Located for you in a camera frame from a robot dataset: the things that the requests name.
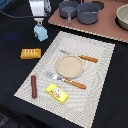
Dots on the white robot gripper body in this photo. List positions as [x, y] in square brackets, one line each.
[40, 9]

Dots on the light blue toy milk carton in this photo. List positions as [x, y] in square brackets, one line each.
[40, 33]

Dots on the orange toy bread loaf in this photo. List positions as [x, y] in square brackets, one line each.
[30, 53]

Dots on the brown toy sausage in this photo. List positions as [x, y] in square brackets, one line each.
[34, 87]

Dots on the grey toy saucepan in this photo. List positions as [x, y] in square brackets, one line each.
[68, 10]

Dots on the grey toy pot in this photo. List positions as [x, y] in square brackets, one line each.
[87, 13]

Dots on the round beige toy plate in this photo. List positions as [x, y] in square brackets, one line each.
[70, 66]

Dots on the brown toy stove board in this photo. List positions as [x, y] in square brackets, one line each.
[104, 27]

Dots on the beige bowl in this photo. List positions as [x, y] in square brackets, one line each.
[122, 15]

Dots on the woven beige placemat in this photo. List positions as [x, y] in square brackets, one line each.
[81, 105]

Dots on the toy knife wooden handle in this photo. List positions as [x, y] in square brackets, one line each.
[80, 56]

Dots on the toy fork wooden handle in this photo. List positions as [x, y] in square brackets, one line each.
[71, 82]

